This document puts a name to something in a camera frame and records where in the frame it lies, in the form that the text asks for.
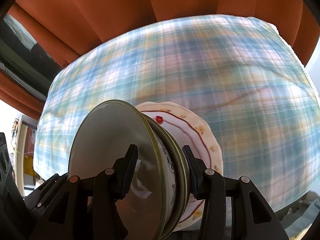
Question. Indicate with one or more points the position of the orange curtain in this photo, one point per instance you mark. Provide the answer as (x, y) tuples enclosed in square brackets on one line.
[(125, 5), (22, 97)]

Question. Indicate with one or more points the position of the white bowl leaf print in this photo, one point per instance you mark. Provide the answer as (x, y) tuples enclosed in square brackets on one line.
[(112, 130)]

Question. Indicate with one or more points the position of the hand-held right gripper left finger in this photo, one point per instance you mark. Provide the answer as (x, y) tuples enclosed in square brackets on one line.
[(127, 175)]

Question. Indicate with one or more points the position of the plaid tablecloth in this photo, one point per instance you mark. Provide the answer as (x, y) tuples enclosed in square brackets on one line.
[(200, 67)]

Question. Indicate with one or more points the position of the pale blue cloth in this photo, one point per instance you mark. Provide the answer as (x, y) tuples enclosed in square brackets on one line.
[(307, 212)]

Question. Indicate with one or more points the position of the small red-flower plate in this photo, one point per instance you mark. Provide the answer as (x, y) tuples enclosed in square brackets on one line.
[(175, 127)]

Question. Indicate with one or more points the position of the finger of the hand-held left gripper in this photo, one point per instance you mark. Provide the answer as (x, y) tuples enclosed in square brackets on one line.
[(42, 197)]

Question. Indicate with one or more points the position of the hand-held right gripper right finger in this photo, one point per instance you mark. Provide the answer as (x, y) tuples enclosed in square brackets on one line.
[(193, 180)]

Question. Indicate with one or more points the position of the glass door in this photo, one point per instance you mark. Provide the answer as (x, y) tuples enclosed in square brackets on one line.
[(20, 45)]

